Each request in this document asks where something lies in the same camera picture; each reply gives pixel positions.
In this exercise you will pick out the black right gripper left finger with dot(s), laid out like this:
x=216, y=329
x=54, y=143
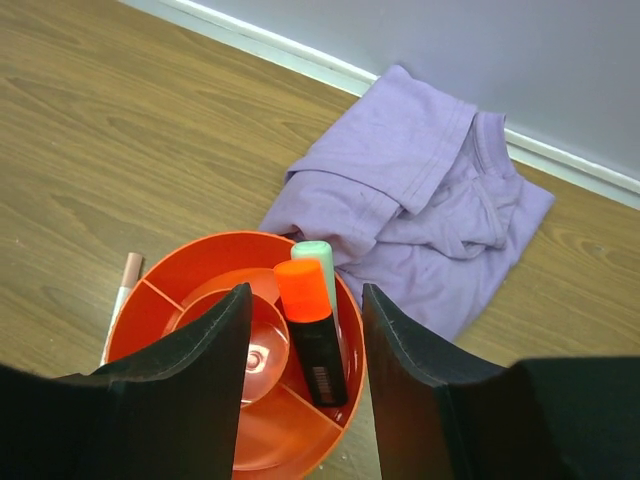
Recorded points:
x=168, y=411

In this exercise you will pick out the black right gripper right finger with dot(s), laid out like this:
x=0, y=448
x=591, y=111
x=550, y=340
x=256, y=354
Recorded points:
x=443, y=413

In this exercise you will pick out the peach capped white marker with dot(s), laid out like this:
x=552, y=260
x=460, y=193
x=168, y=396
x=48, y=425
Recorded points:
x=130, y=277

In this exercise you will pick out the orange black highlighter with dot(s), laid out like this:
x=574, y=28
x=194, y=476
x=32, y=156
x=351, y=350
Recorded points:
x=309, y=315

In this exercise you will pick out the mint green highlighter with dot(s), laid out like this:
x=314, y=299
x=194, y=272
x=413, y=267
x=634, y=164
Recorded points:
x=321, y=251

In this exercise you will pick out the orange round organizer container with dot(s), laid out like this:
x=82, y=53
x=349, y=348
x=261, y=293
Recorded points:
x=281, y=434

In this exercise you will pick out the purple crumpled cloth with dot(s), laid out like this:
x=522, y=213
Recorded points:
x=415, y=192

